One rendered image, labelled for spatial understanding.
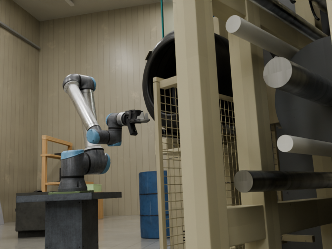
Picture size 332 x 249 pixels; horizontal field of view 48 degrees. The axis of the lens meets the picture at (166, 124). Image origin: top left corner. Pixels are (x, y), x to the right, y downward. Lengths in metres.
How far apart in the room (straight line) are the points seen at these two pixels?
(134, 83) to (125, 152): 2.17
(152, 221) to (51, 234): 2.75
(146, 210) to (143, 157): 6.35
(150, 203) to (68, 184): 2.73
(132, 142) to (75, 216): 9.22
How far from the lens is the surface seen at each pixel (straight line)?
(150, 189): 5.12
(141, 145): 11.49
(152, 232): 5.14
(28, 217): 6.41
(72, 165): 2.52
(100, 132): 2.40
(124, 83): 12.06
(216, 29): 2.42
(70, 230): 2.47
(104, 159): 2.65
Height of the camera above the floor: 0.57
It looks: 10 degrees up
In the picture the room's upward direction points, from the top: 3 degrees counter-clockwise
